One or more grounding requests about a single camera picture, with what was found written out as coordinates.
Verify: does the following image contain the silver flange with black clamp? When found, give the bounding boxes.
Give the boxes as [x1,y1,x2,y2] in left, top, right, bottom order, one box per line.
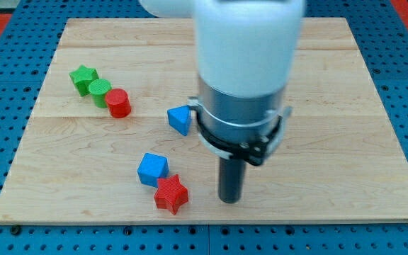
[188,78,292,166]

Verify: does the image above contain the green cylinder block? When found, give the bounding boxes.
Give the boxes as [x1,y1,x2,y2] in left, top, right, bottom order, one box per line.
[89,79,112,108]

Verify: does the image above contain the blue cube block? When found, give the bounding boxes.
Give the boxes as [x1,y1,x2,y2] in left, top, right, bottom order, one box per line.
[137,153,169,188]

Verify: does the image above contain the red star block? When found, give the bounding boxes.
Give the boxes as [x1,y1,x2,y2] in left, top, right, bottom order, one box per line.
[154,174,189,215]

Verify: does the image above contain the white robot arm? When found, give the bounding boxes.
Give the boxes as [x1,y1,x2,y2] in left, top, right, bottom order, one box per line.
[140,0,305,203]

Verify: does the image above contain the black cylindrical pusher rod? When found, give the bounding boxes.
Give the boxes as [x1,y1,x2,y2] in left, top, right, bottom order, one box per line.
[218,158,246,204]

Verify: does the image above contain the blue triangle block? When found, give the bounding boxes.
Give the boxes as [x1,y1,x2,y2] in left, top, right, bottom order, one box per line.
[167,106,191,136]

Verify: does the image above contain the wooden board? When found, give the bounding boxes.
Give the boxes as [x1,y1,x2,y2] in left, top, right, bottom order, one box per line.
[0,18,408,225]

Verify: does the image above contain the red cylinder block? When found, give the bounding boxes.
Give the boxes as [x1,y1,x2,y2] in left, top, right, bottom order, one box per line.
[105,89,132,118]

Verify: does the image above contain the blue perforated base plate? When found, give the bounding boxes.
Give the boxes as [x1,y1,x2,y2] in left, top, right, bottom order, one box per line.
[0,1,408,254]

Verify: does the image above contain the green star block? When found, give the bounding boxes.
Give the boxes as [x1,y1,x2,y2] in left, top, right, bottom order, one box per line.
[69,65,99,96]

